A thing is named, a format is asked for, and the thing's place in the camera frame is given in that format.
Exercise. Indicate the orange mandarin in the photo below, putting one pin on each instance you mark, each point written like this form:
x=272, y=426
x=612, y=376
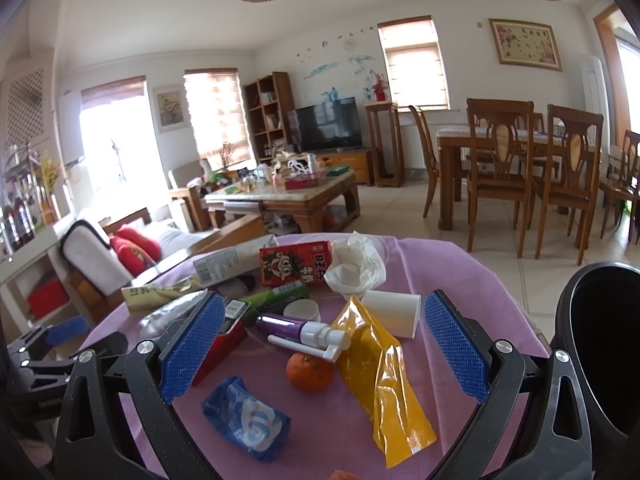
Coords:
x=308, y=373

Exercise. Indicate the wooden sofa white cushions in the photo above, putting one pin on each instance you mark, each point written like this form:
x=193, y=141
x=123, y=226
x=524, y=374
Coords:
x=97, y=275

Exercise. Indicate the yellow plastic bag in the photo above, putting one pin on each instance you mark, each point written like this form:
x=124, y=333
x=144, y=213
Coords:
x=373, y=369

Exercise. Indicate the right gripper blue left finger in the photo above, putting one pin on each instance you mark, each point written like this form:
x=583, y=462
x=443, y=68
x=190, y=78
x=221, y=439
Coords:
x=188, y=345

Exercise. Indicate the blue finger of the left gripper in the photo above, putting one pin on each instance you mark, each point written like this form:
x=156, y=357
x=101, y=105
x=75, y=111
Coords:
x=59, y=334

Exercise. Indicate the tall wooden plant stand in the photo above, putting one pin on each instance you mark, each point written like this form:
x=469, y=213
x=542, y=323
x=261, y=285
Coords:
x=386, y=144

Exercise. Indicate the wooden dining chair near left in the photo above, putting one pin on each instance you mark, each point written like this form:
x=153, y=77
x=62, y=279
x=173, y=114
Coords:
x=502, y=152

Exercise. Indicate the purple spray bottle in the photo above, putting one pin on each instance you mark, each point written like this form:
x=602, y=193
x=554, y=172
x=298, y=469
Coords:
x=313, y=338

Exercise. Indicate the beige green snack wrapper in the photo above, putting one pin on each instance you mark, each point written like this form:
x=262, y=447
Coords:
x=150, y=297

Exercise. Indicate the white printed paper box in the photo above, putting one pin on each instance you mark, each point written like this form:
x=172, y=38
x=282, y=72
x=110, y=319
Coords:
x=232, y=261

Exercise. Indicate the red pillow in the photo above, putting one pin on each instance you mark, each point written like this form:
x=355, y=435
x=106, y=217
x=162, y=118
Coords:
x=136, y=252

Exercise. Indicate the black television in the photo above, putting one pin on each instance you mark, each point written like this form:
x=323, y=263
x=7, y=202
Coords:
x=331, y=125

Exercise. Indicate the wooden dining chair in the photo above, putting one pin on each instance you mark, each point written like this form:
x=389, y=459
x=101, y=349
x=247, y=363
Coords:
x=502, y=152
x=572, y=176

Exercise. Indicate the white paper cup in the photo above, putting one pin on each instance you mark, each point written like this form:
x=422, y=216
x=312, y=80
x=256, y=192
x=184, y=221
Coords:
x=397, y=312

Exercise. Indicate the wooden dining chair near right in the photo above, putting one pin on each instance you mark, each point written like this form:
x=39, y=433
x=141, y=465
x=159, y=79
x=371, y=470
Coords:
x=572, y=176

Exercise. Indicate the wooden tv cabinet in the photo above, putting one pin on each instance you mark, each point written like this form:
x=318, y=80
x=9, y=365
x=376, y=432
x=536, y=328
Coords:
x=360, y=161

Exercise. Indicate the framed floral picture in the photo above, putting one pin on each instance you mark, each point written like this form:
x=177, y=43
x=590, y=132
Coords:
x=521, y=43

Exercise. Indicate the framed sunflower painting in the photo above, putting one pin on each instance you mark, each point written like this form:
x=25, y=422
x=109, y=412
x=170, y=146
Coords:
x=170, y=106

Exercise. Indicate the wooden chair far right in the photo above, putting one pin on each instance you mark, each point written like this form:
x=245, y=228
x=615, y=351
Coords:
x=625, y=187

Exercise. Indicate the black trash bin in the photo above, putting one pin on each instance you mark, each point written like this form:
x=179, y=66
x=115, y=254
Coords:
x=597, y=323

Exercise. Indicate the blue tissue packet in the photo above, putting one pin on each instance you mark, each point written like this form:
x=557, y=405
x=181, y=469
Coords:
x=245, y=421

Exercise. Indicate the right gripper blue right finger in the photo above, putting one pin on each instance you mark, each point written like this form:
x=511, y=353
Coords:
x=464, y=358

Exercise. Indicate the white air conditioner tower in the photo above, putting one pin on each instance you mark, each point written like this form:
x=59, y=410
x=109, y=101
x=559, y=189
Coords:
x=596, y=97

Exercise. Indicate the purple tablecloth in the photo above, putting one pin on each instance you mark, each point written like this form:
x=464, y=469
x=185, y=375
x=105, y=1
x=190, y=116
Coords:
x=330, y=433

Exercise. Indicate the green gum tin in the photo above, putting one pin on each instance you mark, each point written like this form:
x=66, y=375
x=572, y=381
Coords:
x=274, y=300

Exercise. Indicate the wooden bookshelf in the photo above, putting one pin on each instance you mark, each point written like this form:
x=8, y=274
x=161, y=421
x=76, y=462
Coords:
x=269, y=103

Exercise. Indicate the red box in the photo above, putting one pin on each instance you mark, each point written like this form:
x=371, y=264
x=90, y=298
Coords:
x=231, y=334

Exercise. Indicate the white bottle cap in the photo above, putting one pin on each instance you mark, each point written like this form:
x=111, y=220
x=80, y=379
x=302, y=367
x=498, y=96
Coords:
x=305, y=309

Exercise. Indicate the wooden coffee table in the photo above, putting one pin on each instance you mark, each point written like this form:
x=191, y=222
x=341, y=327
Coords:
x=328, y=207

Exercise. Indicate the white plastic bag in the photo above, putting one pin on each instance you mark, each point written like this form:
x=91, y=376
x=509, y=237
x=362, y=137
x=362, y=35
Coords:
x=358, y=264

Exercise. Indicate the red milk carton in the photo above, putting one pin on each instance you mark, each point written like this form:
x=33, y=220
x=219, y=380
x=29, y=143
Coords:
x=306, y=262

